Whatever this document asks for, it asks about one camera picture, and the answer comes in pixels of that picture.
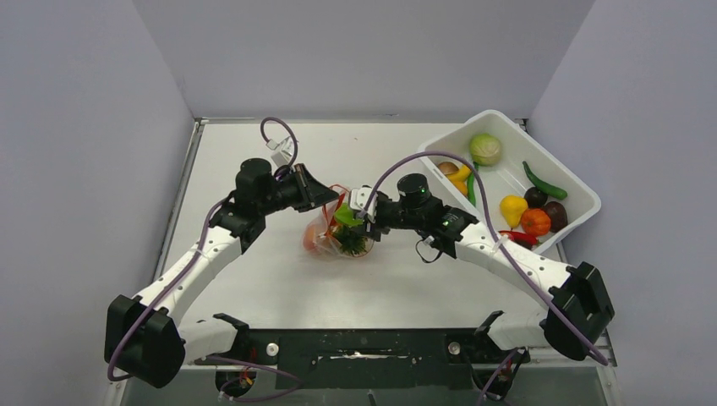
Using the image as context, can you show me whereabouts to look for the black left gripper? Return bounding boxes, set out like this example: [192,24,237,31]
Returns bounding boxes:
[258,163,339,216]

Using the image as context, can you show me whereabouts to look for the light green pepper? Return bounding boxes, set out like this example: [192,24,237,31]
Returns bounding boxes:
[336,203,364,228]

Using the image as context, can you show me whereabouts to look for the clear zip bag orange zipper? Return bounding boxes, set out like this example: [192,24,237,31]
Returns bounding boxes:
[302,184,374,259]

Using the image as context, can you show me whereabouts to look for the toy peach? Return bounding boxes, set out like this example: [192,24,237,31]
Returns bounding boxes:
[302,223,321,255]

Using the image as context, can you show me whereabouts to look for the toy pineapple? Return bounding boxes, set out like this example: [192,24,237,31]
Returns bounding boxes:
[331,225,369,257]

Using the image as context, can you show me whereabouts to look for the red chili pepper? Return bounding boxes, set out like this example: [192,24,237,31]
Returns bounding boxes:
[328,193,346,228]

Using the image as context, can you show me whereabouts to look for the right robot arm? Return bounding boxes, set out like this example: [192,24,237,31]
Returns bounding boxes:
[350,173,615,365]

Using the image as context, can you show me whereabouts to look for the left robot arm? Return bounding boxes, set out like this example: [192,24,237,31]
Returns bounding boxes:
[104,158,338,388]

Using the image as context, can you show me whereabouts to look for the brown onion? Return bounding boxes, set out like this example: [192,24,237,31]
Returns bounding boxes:
[437,162,460,176]

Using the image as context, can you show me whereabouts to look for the orange fruit piece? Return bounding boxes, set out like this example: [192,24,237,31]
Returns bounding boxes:
[452,181,468,197]

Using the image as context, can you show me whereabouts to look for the green bean pod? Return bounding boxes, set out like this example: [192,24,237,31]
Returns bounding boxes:
[466,172,477,207]

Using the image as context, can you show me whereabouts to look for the yellow banana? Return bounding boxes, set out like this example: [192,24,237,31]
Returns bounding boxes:
[446,165,473,183]

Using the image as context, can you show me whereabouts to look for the pale green cabbage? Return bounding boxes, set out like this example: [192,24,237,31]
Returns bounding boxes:
[469,133,502,167]

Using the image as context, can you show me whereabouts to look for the yellow pear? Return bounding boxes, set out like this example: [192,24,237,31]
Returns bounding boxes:
[499,195,528,228]

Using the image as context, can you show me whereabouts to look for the white plastic bin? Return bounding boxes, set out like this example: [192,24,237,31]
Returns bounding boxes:
[418,110,601,254]

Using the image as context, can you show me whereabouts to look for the orange pumpkin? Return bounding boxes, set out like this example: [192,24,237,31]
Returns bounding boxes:
[520,208,552,237]

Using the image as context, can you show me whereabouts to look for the dark avocado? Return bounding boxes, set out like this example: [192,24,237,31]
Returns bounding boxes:
[523,186,549,209]

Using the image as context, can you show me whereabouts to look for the dark green cucumber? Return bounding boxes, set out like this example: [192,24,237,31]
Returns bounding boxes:
[522,161,568,200]

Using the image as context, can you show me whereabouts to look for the dark red beet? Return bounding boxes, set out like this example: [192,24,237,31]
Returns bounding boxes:
[541,201,569,233]

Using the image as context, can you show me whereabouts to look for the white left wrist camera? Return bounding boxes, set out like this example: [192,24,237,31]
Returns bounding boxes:
[265,136,295,167]

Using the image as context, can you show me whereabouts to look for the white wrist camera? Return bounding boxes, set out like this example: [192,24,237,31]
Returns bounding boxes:
[265,136,295,167]
[348,186,376,222]

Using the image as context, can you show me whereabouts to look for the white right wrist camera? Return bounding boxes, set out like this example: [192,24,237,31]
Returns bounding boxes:
[348,186,376,222]

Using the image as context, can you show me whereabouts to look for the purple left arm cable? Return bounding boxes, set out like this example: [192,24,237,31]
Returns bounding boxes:
[106,116,299,383]

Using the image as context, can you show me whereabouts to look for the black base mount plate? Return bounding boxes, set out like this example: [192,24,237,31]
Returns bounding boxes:
[201,327,530,398]

